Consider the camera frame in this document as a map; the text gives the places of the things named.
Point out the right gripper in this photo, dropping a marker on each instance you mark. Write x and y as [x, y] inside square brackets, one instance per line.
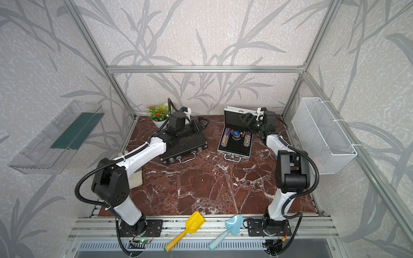
[249, 115]

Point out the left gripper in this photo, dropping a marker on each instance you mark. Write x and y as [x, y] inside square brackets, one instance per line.
[200, 127]

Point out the silver aluminium poker case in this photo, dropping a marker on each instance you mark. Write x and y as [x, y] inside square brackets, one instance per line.
[236, 140]

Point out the black poker case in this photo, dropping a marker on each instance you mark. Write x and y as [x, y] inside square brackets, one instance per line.
[185, 149]

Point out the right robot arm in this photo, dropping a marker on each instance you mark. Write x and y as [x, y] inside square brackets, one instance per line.
[296, 174]

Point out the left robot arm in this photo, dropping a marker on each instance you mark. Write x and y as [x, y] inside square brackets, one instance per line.
[110, 181]

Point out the poker chips row right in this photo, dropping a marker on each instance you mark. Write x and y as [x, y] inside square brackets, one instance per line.
[247, 139]

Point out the poker chips row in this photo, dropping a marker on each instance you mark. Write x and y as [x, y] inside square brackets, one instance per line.
[226, 136]
[247, 139]

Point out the poker chips row left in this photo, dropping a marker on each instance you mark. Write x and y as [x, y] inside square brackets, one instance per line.
[226, 136]

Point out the potted plant white pot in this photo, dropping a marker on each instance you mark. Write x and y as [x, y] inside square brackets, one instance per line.
[158, 113]

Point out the beige work glove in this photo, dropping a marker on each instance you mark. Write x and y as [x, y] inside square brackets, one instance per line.
[136, 179]

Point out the yellow toy shovel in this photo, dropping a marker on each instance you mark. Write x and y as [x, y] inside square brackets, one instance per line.
[192, 224]

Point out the light blue toy shovel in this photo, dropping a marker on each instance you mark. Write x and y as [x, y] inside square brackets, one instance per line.
[233, 226]

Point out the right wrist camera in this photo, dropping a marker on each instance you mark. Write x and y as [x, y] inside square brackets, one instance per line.
[260, 111]

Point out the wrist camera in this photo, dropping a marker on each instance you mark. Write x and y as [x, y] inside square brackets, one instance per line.
[186, 111]
[260, 111]

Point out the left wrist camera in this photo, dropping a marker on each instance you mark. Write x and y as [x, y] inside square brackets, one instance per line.
[186, 111]

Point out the white wire mesh basket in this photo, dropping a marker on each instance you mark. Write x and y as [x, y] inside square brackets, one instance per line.
[322, 137]

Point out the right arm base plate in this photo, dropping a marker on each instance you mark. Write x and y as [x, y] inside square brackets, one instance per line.
[258, 227]

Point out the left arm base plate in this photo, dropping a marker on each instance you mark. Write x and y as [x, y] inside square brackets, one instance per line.
[148, 228]

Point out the clear plastic wall shelf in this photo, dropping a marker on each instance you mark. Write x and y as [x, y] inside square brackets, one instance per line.
[51, 151]

